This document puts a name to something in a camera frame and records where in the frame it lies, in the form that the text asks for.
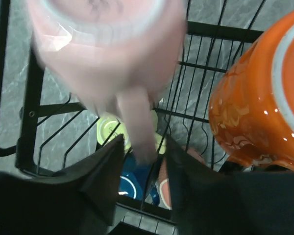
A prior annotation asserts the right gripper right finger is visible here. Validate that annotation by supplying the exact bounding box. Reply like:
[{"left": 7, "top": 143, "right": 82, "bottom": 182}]
[{"left": 166, "top": 137, "right": 294, "bottom": 235}]

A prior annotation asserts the blue faceted mug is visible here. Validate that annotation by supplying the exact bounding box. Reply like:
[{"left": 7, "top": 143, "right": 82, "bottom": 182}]
[{"left": 119, "top": 153, "right": 160, "bottom": 206}]

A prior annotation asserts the yellow mug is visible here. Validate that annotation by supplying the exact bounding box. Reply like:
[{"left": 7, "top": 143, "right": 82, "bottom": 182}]
[{"left": 97, "top": 110, "right": 166, "bottom": 154}]

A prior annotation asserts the black wire dish rack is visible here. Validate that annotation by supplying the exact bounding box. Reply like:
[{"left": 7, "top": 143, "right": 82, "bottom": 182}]
[{"left": 0, "top": 0, "right": 268, "bottom": 235}]

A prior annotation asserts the orange mug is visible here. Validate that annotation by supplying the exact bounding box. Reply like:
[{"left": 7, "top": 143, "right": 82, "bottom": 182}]
[{"left": 209, "top": 11, "right": 294, "bottom": 172}]

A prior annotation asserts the pink floral mug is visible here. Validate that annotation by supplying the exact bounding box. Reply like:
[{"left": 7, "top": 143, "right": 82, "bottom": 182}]
[{"left": 158, "top": 147, "right": 206, "bottom": 210}]

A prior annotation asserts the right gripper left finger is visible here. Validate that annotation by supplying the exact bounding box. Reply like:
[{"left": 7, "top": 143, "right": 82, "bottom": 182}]
[{"left": 0, "top": 135, "right": 123, "bottom": 235}]

